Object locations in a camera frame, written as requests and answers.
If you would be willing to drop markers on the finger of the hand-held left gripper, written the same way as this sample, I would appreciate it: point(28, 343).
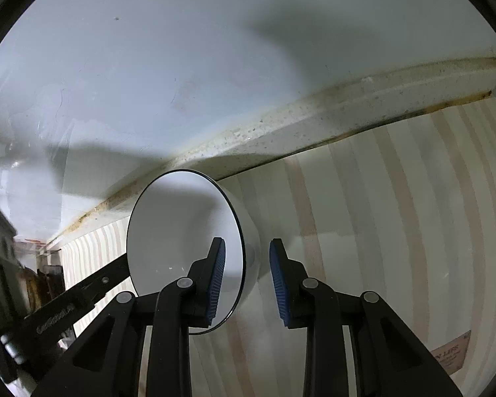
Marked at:
point(105, 280)

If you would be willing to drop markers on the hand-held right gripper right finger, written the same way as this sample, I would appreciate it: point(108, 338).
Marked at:
point(277, 285)

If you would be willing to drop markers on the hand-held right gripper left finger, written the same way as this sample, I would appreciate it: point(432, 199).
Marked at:
point(217, 281)

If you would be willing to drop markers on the white bowl dark rim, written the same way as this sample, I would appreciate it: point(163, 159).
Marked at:
point(169, 223)

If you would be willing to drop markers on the striped cat print towel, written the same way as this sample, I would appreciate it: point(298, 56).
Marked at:
point(355, 215)

